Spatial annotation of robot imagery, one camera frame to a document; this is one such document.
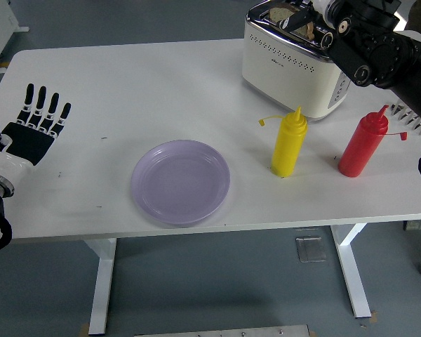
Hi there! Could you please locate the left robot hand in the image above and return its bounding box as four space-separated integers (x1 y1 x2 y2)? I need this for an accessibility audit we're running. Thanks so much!
0 83 72 182

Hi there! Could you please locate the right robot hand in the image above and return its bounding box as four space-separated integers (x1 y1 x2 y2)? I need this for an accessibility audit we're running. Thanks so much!
276 0 333 31

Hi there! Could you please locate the brown bread slice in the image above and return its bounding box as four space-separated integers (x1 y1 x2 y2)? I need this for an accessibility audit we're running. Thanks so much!
269 6 316 39

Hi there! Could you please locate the cream and silver toaster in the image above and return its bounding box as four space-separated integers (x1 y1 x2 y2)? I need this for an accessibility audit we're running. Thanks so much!
241 0 352 124

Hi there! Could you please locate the purple round plate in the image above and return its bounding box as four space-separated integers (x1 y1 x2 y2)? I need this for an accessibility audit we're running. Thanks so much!
131 139 232 226

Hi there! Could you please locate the metal floor cover plate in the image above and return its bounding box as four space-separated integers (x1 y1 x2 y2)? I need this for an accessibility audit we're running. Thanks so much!
295 235 328 263

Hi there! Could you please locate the white equipment cabinet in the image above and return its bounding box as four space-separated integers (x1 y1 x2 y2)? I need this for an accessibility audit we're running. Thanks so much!
0 0 31 74

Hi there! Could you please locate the yellow squeeze bottle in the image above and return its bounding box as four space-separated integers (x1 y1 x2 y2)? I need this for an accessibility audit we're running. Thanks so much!
258 106 308 179

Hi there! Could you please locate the red squeeze bottle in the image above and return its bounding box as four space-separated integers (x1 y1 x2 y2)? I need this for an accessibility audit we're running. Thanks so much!
338 104 408 178

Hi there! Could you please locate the silver metal bread rack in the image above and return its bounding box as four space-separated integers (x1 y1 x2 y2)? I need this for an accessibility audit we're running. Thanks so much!
389 101 421 136

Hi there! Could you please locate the white table leg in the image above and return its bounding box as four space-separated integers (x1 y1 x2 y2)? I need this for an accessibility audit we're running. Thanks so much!
83 237 119 335
329 223 373 319

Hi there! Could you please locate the grey metal base plate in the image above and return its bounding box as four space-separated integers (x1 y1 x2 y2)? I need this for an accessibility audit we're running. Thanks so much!
133 324 312 337

